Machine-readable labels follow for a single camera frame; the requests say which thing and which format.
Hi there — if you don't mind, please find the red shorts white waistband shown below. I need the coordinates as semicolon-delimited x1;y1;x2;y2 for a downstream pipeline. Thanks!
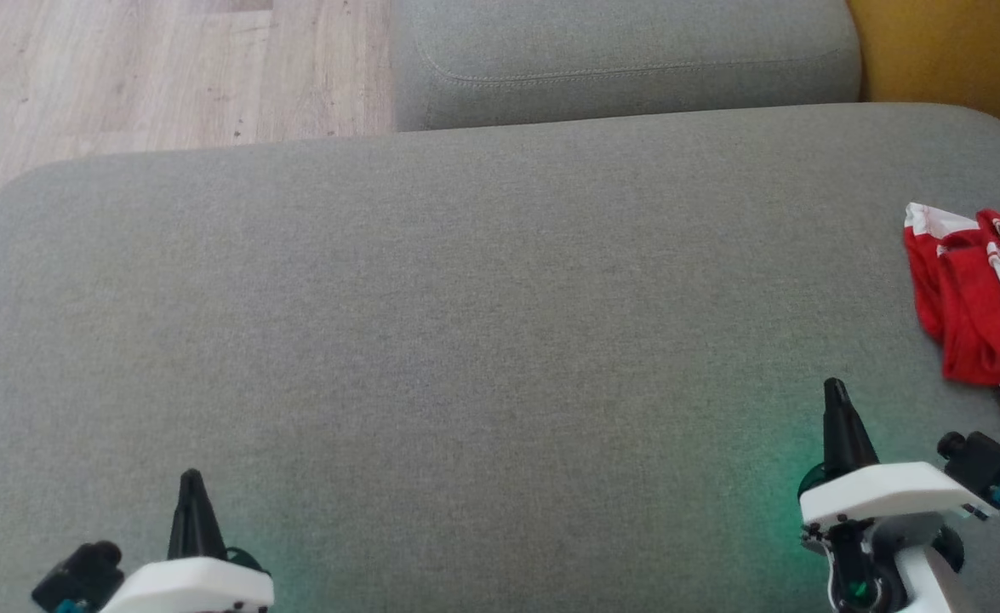
901;201;1000;440

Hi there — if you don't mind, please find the mustard yellow cushion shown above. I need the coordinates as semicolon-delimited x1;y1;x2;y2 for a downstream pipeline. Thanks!
843;0;1000;156

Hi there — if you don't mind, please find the grey fabric sofa section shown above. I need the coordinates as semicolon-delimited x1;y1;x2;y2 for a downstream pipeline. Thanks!
390;0;866;134

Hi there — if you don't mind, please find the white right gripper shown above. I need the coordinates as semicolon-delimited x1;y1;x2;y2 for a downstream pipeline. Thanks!
796;377;999;613

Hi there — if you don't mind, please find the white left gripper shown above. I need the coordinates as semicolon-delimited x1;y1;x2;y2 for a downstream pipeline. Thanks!
98;468;276;613

